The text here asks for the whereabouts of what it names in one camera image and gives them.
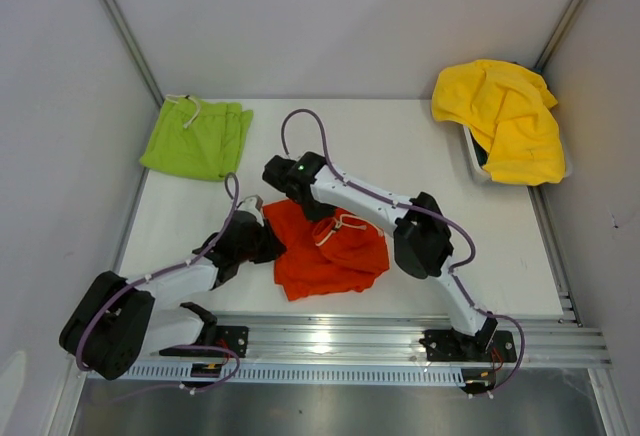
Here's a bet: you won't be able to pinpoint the left aluminium corner post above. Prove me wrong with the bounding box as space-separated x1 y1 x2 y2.
98 0 164 109

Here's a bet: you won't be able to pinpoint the right aluminium corner post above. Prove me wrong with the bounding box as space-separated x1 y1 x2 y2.
533 0 588 74

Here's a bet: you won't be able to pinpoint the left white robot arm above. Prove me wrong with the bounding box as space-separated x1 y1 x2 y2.
59 210 286 380

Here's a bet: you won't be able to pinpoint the white plastic bin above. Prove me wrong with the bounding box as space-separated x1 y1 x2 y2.
462 126 573 184

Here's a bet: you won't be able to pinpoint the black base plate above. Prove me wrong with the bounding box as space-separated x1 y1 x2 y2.
159 326 249 358
419 329 518 363

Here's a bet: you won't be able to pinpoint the orange shorts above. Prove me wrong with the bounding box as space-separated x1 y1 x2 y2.
263 200 390 301

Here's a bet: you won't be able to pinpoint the yellow shorts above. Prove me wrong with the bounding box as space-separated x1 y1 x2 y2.
431 59 566 186

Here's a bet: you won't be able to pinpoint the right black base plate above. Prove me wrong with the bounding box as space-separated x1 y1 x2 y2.
419 329 518 363

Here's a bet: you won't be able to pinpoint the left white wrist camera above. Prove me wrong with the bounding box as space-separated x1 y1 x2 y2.
238 195 263 220

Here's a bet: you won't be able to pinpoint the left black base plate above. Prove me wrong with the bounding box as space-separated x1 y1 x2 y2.
159 326 249 358

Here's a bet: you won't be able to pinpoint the lime green shorts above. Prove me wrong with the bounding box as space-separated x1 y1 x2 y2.
139 94 254 181

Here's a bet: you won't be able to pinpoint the white slotted cable duct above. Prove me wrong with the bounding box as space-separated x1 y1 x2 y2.
120 361 464 387

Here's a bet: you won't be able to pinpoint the aluminium corner post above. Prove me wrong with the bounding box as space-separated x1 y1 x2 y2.
533 0 588 74
98 0 164 109

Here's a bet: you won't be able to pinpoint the aluminium mounting rail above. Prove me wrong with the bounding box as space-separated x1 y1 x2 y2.
218 313 612 368

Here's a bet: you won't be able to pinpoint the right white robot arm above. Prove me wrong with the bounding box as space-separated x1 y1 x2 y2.
262 152 497 360

